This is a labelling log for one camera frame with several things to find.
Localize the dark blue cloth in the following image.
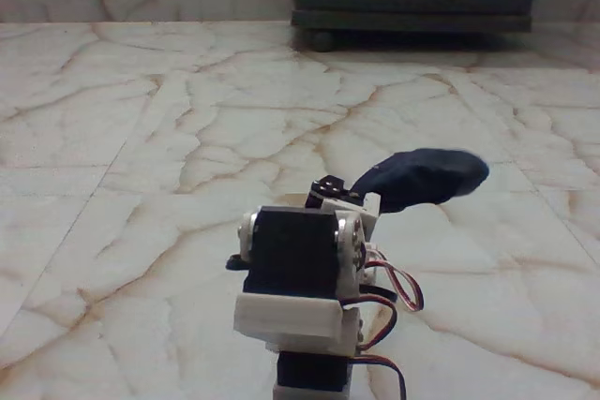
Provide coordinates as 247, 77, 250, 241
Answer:
350, 147, 490, 215

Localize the black cabinet caster wheel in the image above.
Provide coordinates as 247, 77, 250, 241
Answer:
307, 30, 336, 53

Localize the red white black servo cable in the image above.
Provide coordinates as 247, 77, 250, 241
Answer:
363, 248, 426, 314

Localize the red brown black servo cable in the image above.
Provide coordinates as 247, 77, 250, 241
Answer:
349, 285, 408, 400

